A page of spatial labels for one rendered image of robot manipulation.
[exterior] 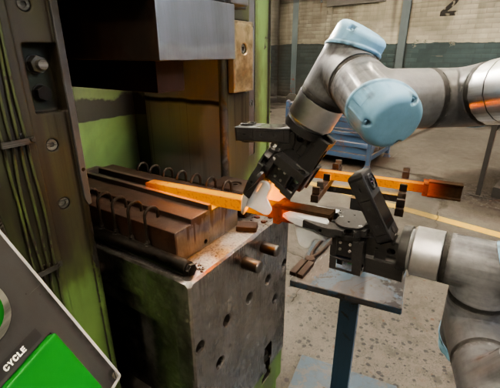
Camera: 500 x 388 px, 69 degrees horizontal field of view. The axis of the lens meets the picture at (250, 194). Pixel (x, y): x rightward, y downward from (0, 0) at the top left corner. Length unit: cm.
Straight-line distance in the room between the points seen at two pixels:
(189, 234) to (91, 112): 53
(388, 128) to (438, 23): 800
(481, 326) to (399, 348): 137
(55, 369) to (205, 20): 54
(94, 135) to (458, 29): 770
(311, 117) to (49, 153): 41
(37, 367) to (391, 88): 43
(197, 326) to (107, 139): 64
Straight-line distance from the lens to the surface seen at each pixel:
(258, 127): 62
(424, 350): 199
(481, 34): 822
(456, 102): 51
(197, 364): 76
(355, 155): 448
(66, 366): 40
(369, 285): 109
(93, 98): 111
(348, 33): 53
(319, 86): 54
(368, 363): 185
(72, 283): 75
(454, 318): 62
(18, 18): 64
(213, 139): 100
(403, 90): 44
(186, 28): 64
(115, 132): 115
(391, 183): 108
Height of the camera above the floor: 128
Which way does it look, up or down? 21 degrees down
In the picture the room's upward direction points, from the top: straight up
